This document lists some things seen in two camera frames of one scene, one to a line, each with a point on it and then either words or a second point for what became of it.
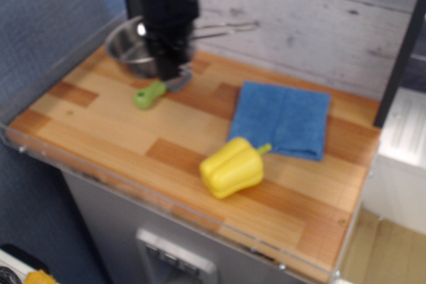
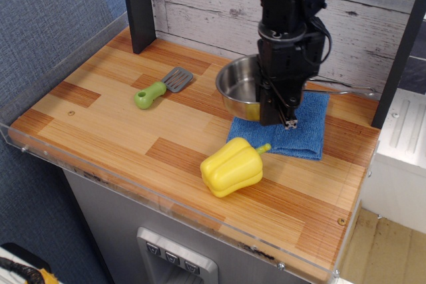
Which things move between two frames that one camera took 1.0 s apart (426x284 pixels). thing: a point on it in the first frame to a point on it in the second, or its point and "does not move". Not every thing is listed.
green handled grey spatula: x=145 y=98 does not move
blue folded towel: x=291 y=121 does not move
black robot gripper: x=168 y=4 to x=286 y=66
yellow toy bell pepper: x=233 y=165 does not move
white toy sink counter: x=396 y=189 does not move
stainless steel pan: x=126 y=46 to x=237 y=86
